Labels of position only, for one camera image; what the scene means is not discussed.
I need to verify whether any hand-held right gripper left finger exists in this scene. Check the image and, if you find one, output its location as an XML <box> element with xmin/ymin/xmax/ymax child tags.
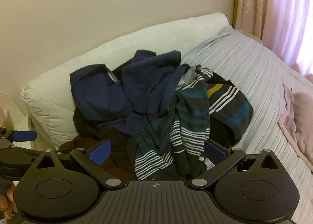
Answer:
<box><xmin>34</xmin><ymin>139</ymin><xmax>125</xmax><ymax>188</ymax></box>

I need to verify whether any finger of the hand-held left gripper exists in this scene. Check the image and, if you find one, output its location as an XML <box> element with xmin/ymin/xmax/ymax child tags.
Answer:
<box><xmin>0</xmin><ymin>127</ymin><xmax>38</xmax><ymax>142</ymax></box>
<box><xmin>0</xmin><ymin>141</ymin><xmax>47</xmax><ymax>160</ymax></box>

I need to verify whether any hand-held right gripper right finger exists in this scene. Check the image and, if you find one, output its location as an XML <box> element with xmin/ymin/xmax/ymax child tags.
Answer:
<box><xmin>189</xmin><ymin>138</ymin><xmax>282</xmax><ymax>188</ymax></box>

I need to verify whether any navy blue garment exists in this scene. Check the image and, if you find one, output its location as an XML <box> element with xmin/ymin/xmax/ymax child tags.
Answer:
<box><xmin>70</xmin><ymin>50</ymin><xmax>183</xmax><ymax>137</ymax></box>

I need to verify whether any person's left hand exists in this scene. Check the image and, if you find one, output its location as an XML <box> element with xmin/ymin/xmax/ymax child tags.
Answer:
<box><xmin>0</xmin><ymin>182</ymin><xmax>17</xmax><ymax>220</ymax></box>

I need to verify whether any dark brown garment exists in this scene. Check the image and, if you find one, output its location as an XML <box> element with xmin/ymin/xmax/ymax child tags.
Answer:
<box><xmin>59</xmin><ymin>60</ymin><xmax>139</xmax><ymax>181</ymax></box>

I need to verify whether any grey ribbed bedspread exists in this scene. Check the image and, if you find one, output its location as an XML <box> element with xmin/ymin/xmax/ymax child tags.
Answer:
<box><xmin>181</xmin><ymin>25</ymin><xmax>313</xmax><ymax>223</ymax></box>

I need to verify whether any folded pink blanket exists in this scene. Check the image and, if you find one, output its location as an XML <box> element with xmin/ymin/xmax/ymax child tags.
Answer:
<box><xmin>277</xmin><ymin>82</ymin><xmax>313</xmax><ymax>173</ymax></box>

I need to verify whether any white quilted duvet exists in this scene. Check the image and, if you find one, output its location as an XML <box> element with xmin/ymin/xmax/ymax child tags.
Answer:
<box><xmin>21</xmin><ymin>12</ymin><xmax>230</xmax><ymax>151</ymax></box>

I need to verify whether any pink curtain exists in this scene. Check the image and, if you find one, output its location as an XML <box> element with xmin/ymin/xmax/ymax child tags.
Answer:
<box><xmin>234</xmin><ymin>0</ymin><xmax>313</xmax><ymax>76</ymax></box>

